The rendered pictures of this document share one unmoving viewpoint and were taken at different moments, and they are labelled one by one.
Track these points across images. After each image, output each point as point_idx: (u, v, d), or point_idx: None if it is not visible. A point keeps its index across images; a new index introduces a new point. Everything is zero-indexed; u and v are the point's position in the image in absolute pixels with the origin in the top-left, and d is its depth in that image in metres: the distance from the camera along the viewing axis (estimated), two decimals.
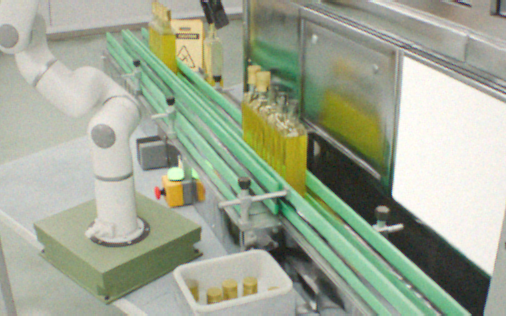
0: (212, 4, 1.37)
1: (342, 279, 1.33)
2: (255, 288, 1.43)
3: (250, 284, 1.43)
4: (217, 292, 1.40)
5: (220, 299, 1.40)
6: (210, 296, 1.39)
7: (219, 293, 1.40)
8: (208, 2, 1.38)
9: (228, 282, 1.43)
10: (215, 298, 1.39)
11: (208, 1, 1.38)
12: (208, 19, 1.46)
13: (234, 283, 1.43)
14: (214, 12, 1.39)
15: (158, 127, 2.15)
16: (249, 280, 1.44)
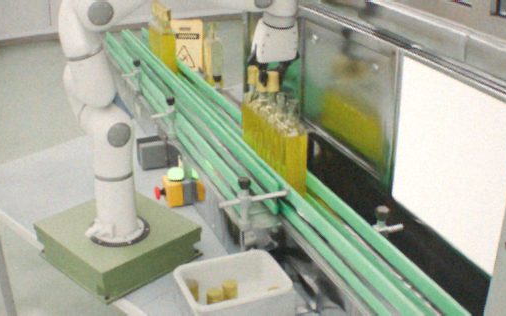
0: (291, 61, 1.60)
1: (342, 279, 1.33)
2: None
3: (277, 73, 1.61)
4: (217, 292, 1.40)
5: (220, 299, 1.40)
6: (210, 296, 1.39)
7: (219, 293, 1.40)
8: (287, 61, 1.59)
9: (228, 282, 1.43)
10: (215, 298, 1.39)
11: (287, 60, 1.59)
12: (266, 82, 1.61)
13: (234, 283, 1.43)
14: (286, 69, 1.61)
15: (158, 127, 2.15)
16: (271, 73, 1.61)
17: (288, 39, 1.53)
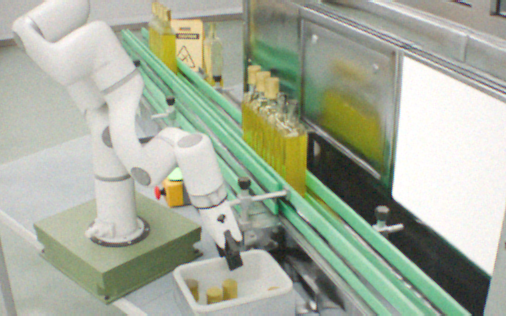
0: (228, 252, 1.34)
1: (342, 279, 1.33)
2: None
3: (277, 79, 1.62)
4: (217, 292, 1.40)
5: (220, 299, 1.40)
6: (210, 296, 1.39)
7: (219, 293, 1.40)
8: (224, 248, 1.35)
9: (228, 282, 1.43)
10: (215, 298, 1.39)
11: (224, 247, 1.35)
12: (220, 253, 1.42)
13: (234, 283, 1.43)
14: (229, 257, 1.36)
15: (158, 127, 2.15)
16: (271, 79, 1.62)
17: (207, 221, 1.32)
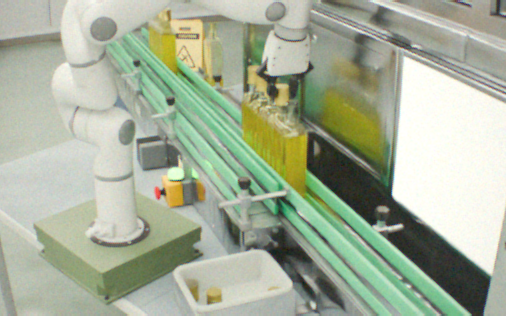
0: (304, 73, 1.55)
1: (342, 279, 1.33)
2: None
3: (277, 79, 1.62)
4: (217, 292, 1.40)
5: (220, 299, 1.40)
6: (210, 296, 1.39)
7: (219, 293, 1.40)
8: (300, 73, 1.55)
9: (281, 86, 1.57)
10: (215, 298, 1.39)
11: (300, 72, 1.54)
12: (274, 95, 1.56)
13: (282, 84, 1.58)
14: (300, 81, 1.56)
15: (158, 127, 2.15)
16: None
17: (300, 51, 1.49)
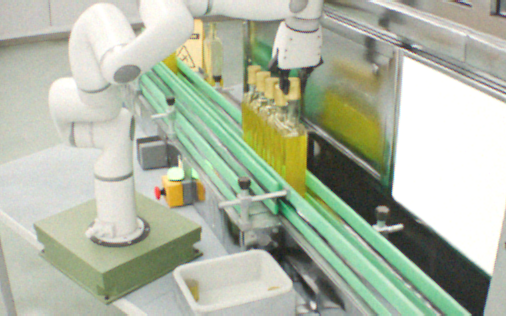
0: (313, 67, 1.49)
1: (342, 279, 1.33)
2: None
3: (277, 79, 1.62)
4: (294, 78, 1.51)
5: None
6: (300, 81, 1.50)
7: (295, 77, 1.52)
8: (310, 67, 1.48)
9: None
10: (300, 81, 1.51)
11: (310, 66, 1.48)
12: (288, 89, 1.50)
13: None
14: (308, 76, 1.50)
15: (158, 127, 2.15)
16: (271, 79, 1.62)
17: (312, 43, 1.43)
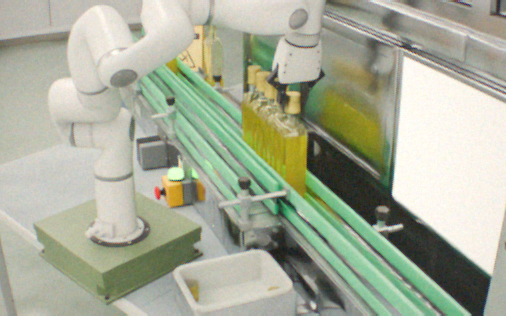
0: (316, 80, 1.51)
1: (342, 279, 1.33)
2: None
3: (277, 79, 1.62)
4: (294, 92, 1.53)
5: None
6: (299, 95, 1.51)
7: (295, 91, 1.53)
8: (311, 80, 1.50)
9: (281, 86, 1.57)
10: (300, 95, 1.53)
11: (311, 80, 1.50)
12: (285, 103, 1.51)
13: (282, 84, 1.58)
14: (311, 89, 1.52)
15: (158, 127, 2.15)
16: None
17: (312, 58, 1.44)
